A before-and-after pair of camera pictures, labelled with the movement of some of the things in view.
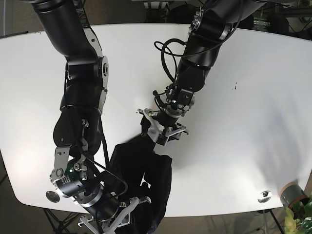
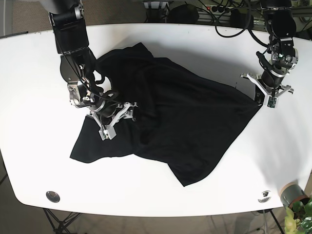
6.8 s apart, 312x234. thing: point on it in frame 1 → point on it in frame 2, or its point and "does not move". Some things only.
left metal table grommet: (52, 197) does not move
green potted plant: (298, 217) does not move
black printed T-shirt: (135, 170) → (181, 115)
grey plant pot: (291, 193) does not move
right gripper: (164, 123) → (284, 57)
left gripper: (104, 214) → (105, 113)
